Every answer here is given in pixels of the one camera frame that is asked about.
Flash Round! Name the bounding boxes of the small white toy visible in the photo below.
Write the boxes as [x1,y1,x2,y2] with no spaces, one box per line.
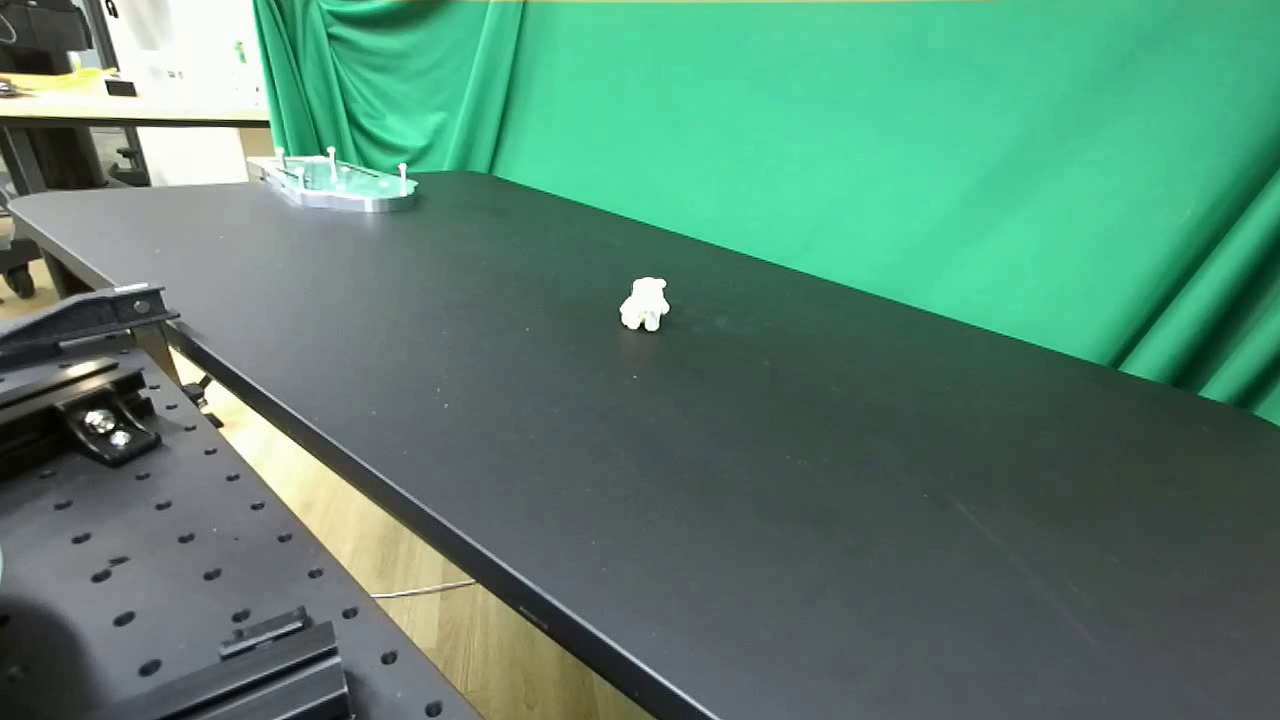
[619,277,671,333]

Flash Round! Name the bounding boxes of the green backdrop curtain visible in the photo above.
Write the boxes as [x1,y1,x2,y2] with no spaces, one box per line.
[252,0,1280,425]

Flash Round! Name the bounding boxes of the clear acrylic plate with pegs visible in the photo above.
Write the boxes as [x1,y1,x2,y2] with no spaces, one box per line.
[247,146,420,214]

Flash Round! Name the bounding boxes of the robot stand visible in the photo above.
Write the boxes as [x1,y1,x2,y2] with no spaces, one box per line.
[0,284,483,720]

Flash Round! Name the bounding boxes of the wooden desk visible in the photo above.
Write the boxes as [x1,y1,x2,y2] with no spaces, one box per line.
[0,68,272,197]

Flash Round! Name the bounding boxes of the black office chair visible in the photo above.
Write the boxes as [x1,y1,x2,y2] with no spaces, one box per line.
[0,234,39,301]

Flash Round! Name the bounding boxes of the white cable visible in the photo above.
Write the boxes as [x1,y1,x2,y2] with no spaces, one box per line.
[371,578,478,600]

